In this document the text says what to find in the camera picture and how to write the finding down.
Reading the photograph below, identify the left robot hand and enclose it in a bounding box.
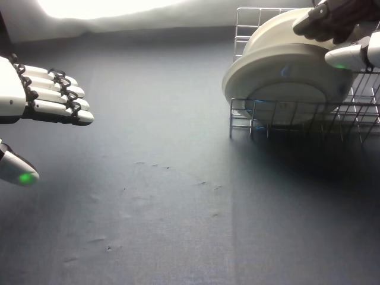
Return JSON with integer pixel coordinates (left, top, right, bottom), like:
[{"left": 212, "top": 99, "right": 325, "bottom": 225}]
[{"left": 292, "top": 0, "right": 380, "bottom": 72}]

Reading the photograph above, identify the white round plate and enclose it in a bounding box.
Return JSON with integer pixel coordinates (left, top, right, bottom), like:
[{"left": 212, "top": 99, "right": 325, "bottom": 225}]
[
  {"left": 242, "top": 7, "right": 327, "bottom": 53},
  {"left": 222, "top": 41, "right": 356, "bottom": 127}
]

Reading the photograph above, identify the wire dish rack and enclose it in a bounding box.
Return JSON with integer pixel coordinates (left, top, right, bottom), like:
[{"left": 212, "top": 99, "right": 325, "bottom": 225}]
[{"left": 229, "top": 7, "right": 380, "bottom": 145}]

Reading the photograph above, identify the grey tablecloth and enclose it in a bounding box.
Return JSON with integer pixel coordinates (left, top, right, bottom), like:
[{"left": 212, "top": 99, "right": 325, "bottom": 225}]
[{"left": 0, "top": 0, "right": 380, "bottom": 285}]

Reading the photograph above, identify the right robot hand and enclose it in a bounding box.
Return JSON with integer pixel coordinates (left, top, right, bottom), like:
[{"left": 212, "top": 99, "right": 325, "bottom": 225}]
[{"left": 0, "top": 53, "right": 95, "bottom": 188}]

